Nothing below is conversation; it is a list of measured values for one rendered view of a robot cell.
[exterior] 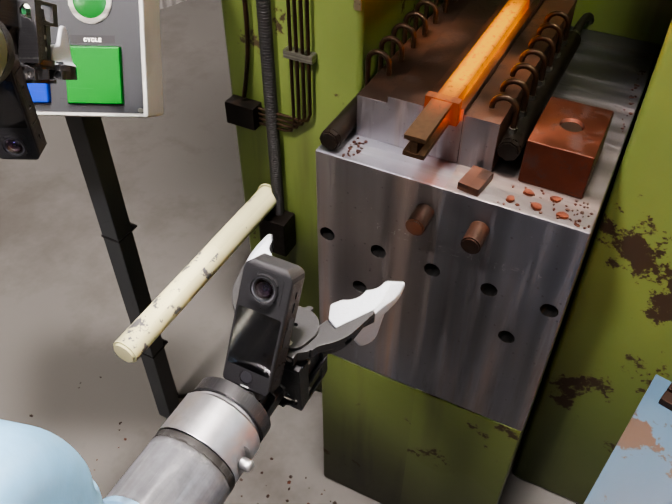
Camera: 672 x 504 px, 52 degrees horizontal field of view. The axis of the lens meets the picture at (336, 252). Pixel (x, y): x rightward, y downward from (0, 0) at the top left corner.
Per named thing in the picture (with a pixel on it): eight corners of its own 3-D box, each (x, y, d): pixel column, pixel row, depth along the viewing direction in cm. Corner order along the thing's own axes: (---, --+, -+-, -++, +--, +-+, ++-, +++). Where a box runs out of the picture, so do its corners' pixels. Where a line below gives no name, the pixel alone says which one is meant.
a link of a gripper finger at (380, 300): (399, 314, 70) (317, 346, 67) (403, 273, 66) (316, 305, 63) (415, 335, 68) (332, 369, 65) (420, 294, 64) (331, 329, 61)
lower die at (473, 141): (490, 173, 92) (501, 119, 86) (356, 134, 99) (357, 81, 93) (566, 41, 119) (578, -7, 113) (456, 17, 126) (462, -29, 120)
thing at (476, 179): (472, 171, 92) (473, 164, 92) (492, 179, 91) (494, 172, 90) (456, 189, 90) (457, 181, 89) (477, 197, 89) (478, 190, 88)
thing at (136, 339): (140, 370, 108) (133, 349, 105) (113, 358, 110) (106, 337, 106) (282, 209, 137) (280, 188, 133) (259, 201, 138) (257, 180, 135)
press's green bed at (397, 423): (480, 552, 147) (521, 433, 114) (323, 476, 159) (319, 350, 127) (548, 362, 183) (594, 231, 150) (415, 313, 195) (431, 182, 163)
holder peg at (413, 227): (422, 239, 91) (424, 223, 90) (404, 232, 92) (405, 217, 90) (433, 221, 94) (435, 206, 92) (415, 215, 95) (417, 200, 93)
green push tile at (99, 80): (121, 104, 93) (118, 46, 91) (67, 103, 93) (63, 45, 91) (126, 104, 94) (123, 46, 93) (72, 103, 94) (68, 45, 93)
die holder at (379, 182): (522, 432, 114) (590, 233, 83) (319, 349, 127) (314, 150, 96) (594, 231, 150) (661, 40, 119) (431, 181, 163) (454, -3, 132)
